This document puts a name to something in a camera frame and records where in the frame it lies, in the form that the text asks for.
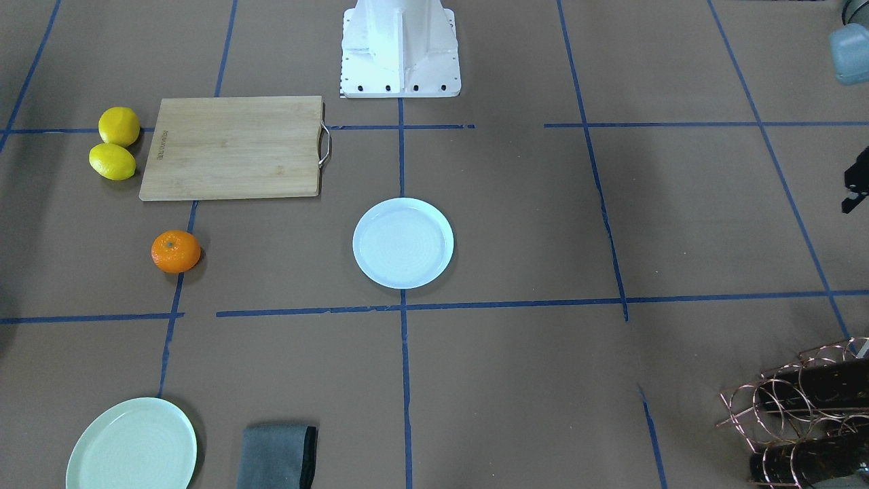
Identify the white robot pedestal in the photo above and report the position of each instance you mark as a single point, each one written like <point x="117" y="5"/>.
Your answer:
<point x="399" y="49"/>

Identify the yellow lemon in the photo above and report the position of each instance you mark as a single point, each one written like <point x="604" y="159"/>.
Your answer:
<point x="119" y="126"/>
<point x="112" y="162"/>

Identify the orange fruit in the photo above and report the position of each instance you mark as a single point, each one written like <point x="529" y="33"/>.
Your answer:
<point x="175" y="251"/>

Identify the upper yellow lemon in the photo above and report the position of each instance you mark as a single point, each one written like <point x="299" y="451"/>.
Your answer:
<point x="119" y="126"/>

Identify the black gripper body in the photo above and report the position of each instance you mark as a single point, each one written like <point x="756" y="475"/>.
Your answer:
<point x="859" y="178"/>

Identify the green plate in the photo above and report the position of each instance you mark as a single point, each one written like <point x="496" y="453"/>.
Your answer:
<point x="139" y="443"/>

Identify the light blue plate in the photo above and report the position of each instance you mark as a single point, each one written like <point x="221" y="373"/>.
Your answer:
<point x="403" y="243"/>

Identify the folded grey cloth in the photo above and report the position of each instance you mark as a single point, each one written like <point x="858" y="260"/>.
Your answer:
<point x="278" y="456"/>

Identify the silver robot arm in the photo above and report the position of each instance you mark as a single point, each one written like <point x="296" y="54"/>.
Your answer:
<point x="849" y="51"/>

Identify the lower yellow lemon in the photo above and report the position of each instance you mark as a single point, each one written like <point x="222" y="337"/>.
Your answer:
<point x="112" y="162"/>

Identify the wooden cutting board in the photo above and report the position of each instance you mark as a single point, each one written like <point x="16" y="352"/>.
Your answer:
<point x="253" y="147"/>

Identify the dark wine bottle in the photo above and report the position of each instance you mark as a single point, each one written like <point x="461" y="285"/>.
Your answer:
<point x="835" y="389"/>
<point x="833" y="462"/>

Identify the copper wire bottle rack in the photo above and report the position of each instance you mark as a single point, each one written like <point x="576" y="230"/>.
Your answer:
<point x="805" y="422"/>

